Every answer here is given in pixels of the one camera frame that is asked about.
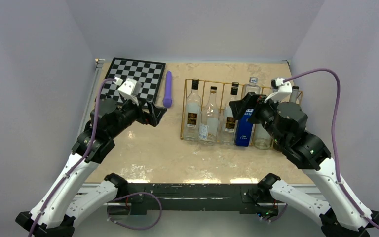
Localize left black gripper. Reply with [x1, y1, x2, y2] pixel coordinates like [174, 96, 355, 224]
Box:
[108, 94, 166, 138]

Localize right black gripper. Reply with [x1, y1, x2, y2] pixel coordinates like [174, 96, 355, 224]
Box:
[228, 91, 286, 145]

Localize blue dash bottle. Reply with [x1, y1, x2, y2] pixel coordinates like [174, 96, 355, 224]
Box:
[234, 77, 262, 147]

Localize round clear bottle cork cap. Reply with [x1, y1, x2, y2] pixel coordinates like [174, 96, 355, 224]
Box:
[198, 86, 220, 142]

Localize square clear bottle black cap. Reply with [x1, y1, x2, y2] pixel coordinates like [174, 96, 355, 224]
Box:
[183, 79, 201, 141]

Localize clear round glass bottle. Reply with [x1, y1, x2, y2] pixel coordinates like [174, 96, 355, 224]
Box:
[253, 85, 299, 150]

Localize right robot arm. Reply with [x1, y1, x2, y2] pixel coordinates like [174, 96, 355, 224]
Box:
[229, 92, 379, 237]

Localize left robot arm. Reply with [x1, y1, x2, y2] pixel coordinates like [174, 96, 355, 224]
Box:
[15, 99, 167, 237]

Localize purple cylinder tool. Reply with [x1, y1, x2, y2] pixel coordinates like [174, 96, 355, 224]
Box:
[162, 71, 173, 108]

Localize black white chessboard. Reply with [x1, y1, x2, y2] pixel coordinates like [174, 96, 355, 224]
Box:
[105, 57, 166, 102]

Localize gold wire wine rack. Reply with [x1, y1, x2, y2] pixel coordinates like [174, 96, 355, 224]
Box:
[180, 78, 303, 145]

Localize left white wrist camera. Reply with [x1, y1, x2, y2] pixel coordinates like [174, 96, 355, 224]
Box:
[115, 77, 142, 105]

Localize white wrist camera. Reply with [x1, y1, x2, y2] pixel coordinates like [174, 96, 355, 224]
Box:
[115, 77, 142, 105]
[264, 78, 292, 103]

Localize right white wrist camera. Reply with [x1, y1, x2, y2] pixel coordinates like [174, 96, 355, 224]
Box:
[264, 78, 292, 103]

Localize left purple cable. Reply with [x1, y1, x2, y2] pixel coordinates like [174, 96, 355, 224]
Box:
[28, 78, 123, 237]

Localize aluminium rail left edge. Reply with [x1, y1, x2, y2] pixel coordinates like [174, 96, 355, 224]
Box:
[77, 58, 105, 135]

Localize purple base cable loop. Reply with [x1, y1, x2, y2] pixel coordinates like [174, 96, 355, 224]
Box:
[106, 192, 163, 231]

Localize black base frame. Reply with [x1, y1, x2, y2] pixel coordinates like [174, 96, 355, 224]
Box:
[107, 183, 276, 216]

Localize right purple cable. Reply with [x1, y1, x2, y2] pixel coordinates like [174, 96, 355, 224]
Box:
[282, 68, 379, 237]

